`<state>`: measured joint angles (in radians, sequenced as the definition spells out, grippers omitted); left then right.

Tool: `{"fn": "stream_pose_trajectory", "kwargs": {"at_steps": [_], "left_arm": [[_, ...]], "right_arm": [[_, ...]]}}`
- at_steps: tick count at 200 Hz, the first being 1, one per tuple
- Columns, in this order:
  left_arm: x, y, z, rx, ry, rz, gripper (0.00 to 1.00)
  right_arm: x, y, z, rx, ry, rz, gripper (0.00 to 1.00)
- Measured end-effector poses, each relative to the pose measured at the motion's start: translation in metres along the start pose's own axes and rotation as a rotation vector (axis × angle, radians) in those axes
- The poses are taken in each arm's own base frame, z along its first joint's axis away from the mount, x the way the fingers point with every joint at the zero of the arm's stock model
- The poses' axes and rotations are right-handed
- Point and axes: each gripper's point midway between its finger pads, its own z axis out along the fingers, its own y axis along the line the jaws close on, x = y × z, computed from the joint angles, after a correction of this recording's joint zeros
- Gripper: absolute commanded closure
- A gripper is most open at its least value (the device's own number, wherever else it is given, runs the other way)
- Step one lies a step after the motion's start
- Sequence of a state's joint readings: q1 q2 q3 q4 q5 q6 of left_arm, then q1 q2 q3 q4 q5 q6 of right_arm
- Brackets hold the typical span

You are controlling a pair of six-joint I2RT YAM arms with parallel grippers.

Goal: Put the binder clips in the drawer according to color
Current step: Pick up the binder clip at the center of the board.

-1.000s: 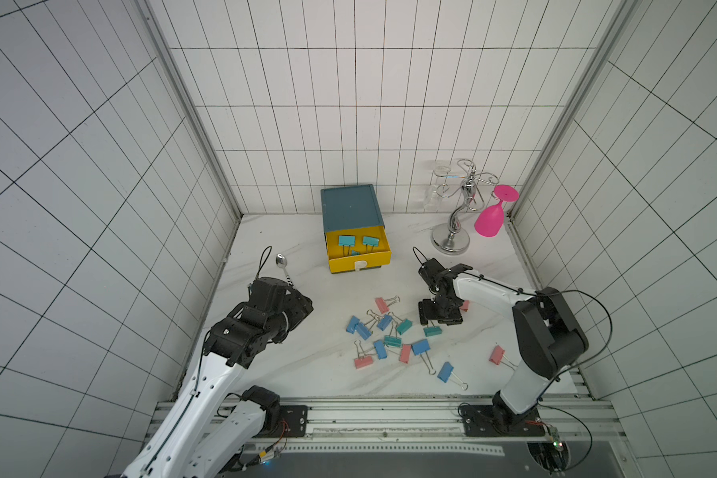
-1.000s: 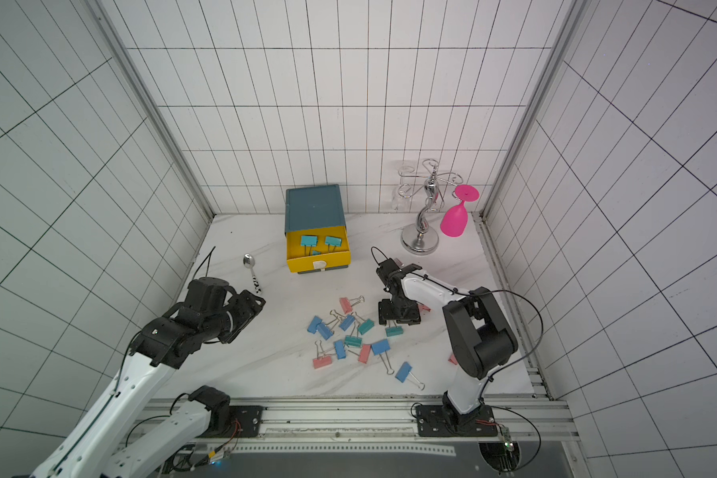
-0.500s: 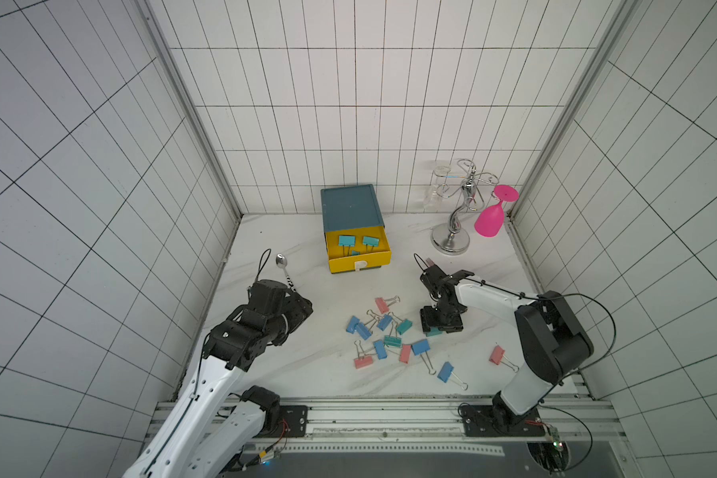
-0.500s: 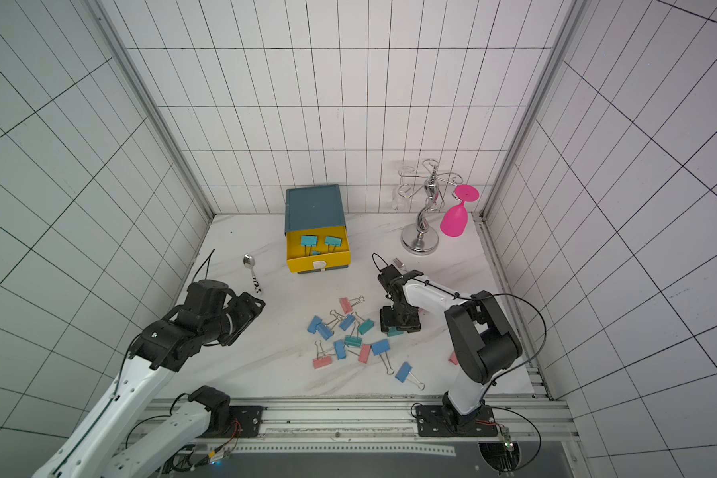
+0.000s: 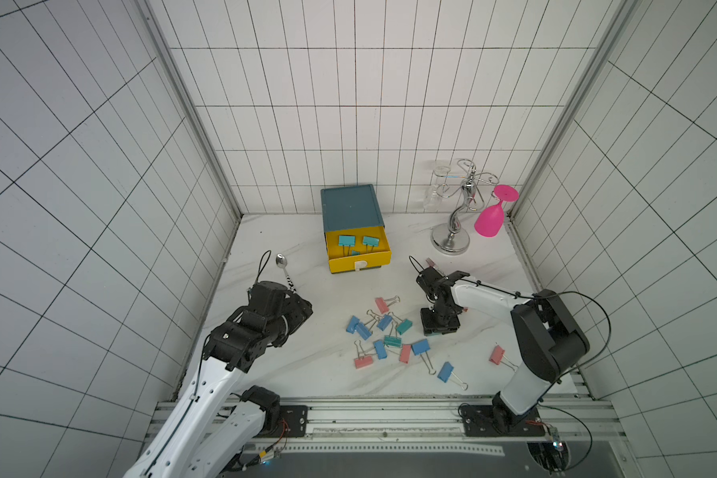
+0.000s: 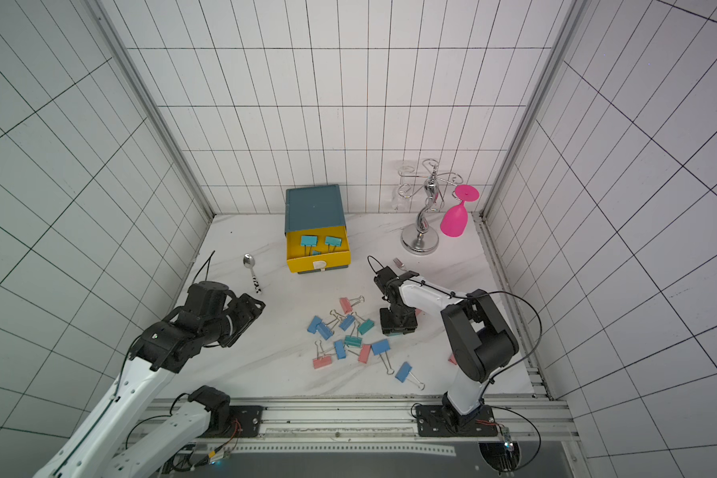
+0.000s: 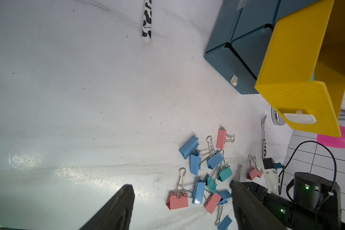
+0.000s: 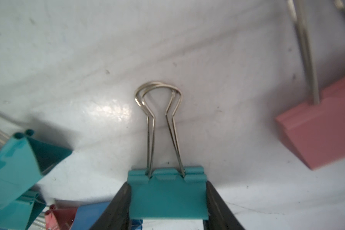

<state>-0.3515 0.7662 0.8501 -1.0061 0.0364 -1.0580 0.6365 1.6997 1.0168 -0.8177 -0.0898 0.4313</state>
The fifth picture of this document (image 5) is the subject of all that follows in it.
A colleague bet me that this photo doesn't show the metal spoon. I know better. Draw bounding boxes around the metal spoon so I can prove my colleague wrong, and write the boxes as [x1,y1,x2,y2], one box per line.
[275,253,297,293]

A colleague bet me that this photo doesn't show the pink clip front left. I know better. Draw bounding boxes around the pink clip front left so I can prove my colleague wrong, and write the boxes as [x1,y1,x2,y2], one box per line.
[354,341,374,370]

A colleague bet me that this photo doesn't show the clear wine glass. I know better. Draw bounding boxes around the clear wine glass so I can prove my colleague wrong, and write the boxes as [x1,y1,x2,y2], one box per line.
[423,163,451,211]

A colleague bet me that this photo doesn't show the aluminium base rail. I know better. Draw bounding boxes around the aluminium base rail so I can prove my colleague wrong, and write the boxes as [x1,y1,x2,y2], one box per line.
[244,396,625,458]

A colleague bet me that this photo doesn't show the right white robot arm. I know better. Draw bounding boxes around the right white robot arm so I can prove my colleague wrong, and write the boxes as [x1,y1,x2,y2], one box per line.
[415,267,591,430]

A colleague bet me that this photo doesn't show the teal drawer cabinet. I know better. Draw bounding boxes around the teal drawer cabinet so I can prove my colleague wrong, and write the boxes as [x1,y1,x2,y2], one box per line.
[319,184,386,275]

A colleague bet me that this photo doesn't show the blue clip lower right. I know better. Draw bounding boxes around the blue clip lower right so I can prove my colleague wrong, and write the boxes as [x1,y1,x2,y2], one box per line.
[411,339,437,374]

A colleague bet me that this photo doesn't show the blue clip front right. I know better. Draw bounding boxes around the blue clip front right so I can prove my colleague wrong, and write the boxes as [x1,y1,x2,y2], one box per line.
[437,362,469,390]

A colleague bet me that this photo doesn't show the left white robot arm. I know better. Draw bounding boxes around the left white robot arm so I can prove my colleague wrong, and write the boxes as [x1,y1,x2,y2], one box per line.
[125,289,313,477]

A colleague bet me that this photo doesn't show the chrome glass rack stand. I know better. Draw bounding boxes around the chrome glass rack stand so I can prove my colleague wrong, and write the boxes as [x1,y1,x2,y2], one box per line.
[430,159,499,256]

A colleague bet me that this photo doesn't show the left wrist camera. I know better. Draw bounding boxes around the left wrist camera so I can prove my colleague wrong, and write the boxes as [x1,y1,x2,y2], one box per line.
[248,281,291,316]

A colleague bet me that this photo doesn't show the pink clip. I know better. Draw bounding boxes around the pink clip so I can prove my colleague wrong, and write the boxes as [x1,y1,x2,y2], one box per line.
[400,344,411,364]
[354,341,374,370]
[489,345,517,372]
[374,296,400,315]

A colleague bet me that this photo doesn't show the pink clip top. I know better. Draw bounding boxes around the pink clip top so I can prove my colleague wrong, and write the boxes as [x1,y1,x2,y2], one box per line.
[374,296,400,315]

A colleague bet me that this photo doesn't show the pink clip far right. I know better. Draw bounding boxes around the pink clip far right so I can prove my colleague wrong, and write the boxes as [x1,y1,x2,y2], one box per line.
[489,345,517,372]

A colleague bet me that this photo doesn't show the pink plastic wine glass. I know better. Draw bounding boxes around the pink plastic wine glass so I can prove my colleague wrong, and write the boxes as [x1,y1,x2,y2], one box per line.
[474,184,520,238]

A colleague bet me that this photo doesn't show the pink clip lower centre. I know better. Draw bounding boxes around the pink clip lower centre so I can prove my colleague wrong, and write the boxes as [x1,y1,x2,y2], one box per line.
[400,344,411,364]

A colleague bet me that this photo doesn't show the blue clip lower centre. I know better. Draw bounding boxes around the blue clip lower centre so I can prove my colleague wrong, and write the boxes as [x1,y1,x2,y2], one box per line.
[374,340,388,360]

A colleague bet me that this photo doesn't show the yellow top drawer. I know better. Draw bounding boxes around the yellow top drawer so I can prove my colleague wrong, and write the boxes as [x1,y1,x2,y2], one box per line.
[325,226,392,274]

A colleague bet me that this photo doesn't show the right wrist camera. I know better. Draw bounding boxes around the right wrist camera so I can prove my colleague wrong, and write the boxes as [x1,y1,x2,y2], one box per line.
[415,267,446,302]

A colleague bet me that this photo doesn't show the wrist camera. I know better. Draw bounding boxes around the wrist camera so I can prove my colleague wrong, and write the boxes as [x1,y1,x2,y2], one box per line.
[415,267,446,302]
[248,281,291,316]

